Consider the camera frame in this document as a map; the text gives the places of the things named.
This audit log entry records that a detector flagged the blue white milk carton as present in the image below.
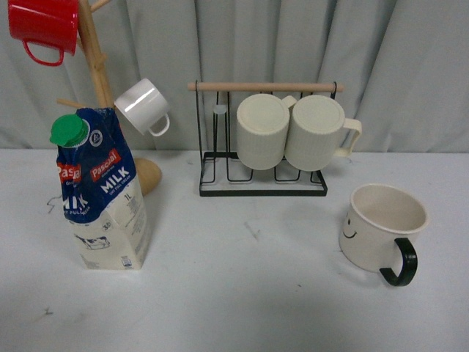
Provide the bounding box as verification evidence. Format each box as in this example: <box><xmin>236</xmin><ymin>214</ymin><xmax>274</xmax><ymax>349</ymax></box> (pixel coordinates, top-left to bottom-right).
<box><xmin>50</xmin><ymin>108</ymin><xmax>150</xmax><ymax>270</ymax></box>

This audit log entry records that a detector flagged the cream smiley mug black handle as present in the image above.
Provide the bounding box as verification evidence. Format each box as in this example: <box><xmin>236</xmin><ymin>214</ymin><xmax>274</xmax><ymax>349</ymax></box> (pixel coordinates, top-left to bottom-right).
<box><xmin>339</xmin><ymin>183</ymin><xmax>429</xmax><ymax>287</ymax></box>

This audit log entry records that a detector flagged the cream ribbed mug left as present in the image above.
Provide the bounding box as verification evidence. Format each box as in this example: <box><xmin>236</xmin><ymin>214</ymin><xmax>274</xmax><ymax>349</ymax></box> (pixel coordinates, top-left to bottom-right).
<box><xmin>237</xmin><ymin>94</ymin><xmax>297</xmax><ymax>170</ymax></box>

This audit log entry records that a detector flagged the cream ribbed mug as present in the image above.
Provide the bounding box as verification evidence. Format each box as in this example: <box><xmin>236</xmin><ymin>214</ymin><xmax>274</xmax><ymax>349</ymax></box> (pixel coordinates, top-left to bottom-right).
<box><xmin>284</xmin><ymin>95</ymin><xmax>362</xmax><ymax>172</ymax></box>
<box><xmin>237</xmin><ymin>94</ymin><xmax>297</xmax><ymax>170</ymax></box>

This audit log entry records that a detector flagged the wooden mug tree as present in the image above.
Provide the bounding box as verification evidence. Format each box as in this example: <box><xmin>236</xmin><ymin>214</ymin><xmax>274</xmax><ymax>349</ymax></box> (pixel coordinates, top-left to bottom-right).
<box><xmin>56</xmin><ymin>0</ymin><xmax>163</xmax><ymax>197</ymax></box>

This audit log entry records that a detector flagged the cream ribbed mug right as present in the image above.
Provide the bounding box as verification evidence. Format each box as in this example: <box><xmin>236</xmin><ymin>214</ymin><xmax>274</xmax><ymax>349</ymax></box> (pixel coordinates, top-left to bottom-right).
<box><xmin>284</xmin><ymin>95</ymin><xmax>362</xmax><ymax>172</ymax></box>

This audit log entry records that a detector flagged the white glossy mug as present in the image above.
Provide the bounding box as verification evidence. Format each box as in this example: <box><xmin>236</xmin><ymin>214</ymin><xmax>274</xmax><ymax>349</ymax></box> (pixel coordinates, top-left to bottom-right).
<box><xmin>114</xmin><ymin>78</ymin><xmax>170</xmax><ymax>137</ymax></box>

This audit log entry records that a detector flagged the grey curtain backdrop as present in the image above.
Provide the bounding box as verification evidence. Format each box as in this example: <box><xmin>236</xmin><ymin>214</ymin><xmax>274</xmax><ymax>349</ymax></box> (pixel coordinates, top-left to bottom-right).
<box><xmin>0</xmin><ymin>0</ymin><xmax>469</xmax><ymax>154</ymax></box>

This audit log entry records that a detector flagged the red mug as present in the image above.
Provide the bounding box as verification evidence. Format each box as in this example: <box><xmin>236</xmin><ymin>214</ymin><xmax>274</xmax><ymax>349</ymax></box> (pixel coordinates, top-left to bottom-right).
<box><xmin>7</xmin><ymin>0</ymin><xmax>79</xmax><ymax>67</ymax></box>

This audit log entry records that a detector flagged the black wire cup rack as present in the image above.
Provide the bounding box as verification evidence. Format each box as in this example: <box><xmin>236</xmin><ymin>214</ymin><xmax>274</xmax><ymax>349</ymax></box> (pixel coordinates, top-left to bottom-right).
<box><xmin>188</xmin><ymin>81</ymin><xmax>344</xmax><ymax>197</ymax></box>

